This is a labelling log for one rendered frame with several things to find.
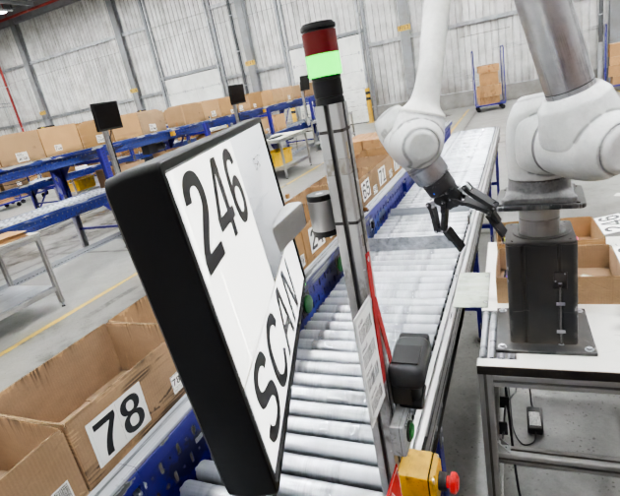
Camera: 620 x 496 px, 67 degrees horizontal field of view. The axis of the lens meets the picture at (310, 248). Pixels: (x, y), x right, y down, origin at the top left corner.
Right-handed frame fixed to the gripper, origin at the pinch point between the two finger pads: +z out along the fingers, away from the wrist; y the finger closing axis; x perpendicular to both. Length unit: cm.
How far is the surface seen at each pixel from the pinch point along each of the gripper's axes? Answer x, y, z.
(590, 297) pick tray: -32, 4, 48
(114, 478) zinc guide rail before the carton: 94, 38, -20
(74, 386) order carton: 85, 70, -38
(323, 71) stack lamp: 44, -30, -53
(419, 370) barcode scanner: 52, -13, -4
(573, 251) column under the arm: -12.4, -11.6, 18.4
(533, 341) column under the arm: -1.6, 8.1, 37.6
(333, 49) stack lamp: 41, -32, -55
